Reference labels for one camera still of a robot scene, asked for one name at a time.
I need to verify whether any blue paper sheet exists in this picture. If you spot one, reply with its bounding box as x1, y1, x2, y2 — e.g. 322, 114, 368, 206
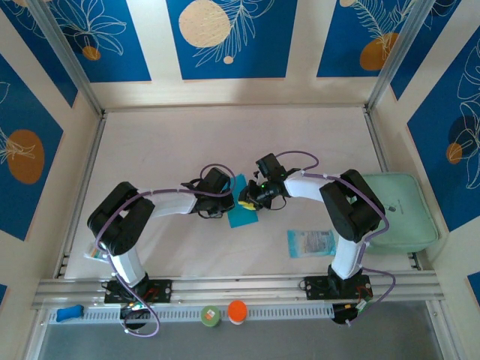
226, 172, 260, 230

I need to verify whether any blue wet wipes packet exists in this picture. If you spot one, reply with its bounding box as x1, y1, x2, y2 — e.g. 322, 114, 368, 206
286, 228, 338, 259

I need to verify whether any orange-lidded white container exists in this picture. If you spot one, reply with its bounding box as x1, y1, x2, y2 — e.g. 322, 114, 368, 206
226, 299, 248, 326

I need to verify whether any green cylindrical container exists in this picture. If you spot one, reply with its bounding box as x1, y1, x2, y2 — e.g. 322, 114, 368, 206
200, 305, 223, 329

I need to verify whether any small clear snack packet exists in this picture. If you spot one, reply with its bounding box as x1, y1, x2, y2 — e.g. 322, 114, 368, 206
84, 241, 110, 260

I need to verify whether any mint green zip pouch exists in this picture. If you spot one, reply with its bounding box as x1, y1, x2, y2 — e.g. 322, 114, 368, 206
361, 171, 440, 256

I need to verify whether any blue bone-shaped toy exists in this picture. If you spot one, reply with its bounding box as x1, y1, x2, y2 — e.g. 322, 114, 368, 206
55, 305, 84, 323

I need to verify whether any long aluminium mounting rail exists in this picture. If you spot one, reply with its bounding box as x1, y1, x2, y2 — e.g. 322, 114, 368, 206
31, 272, 446, 311

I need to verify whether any aluminium table end rail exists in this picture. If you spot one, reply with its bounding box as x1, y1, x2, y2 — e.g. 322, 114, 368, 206
100, 101, 371, 113

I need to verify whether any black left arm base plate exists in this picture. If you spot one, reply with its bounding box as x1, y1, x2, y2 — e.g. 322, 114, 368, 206
103, 279, 173, 305

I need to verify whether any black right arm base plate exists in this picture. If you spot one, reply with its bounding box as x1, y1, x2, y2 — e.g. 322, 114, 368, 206
304, 275, 373, 301

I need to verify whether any grey slotted cable duct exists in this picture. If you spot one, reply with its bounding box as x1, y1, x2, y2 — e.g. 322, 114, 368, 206
48, 304, 337, 326

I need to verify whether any aluminium frame post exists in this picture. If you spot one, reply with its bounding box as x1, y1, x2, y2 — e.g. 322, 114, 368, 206
28, 0, 106, 116
365, 0, 438, 113

